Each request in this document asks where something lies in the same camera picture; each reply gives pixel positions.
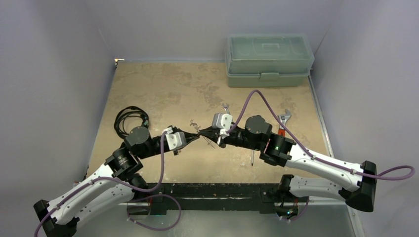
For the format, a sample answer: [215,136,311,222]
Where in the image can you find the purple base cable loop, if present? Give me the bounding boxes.
[126,194,182,232]

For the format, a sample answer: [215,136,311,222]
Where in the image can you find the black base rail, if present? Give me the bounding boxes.
[151,183,285,215]

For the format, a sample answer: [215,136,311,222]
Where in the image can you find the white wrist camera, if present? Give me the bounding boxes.
[163,127,185,151]
[211,113,233,139]

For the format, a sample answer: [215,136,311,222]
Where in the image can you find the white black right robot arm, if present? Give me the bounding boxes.
[198,113,377,212]

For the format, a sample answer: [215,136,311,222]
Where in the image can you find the green translucent plastic toolbox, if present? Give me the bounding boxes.
[225,33,315,87]

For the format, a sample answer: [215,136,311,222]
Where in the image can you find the adjustable wrench red handle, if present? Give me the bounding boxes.
[277,109,292,136]

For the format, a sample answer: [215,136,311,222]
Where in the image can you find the small silver open-end wrench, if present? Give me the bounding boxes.
[221,103,230,115]

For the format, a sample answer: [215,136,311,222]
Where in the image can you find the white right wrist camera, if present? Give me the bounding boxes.
[211,113,233,139]

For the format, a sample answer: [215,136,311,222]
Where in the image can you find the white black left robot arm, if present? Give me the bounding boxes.
[34,126,200,237]

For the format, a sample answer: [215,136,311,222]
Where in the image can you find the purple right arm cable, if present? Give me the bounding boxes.
[226,89,416,181]

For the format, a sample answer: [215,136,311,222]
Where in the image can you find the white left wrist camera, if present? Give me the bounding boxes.
[163,127,185,151]

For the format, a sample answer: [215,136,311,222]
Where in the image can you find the coiled black cable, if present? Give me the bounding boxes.
[114,106,150,137]

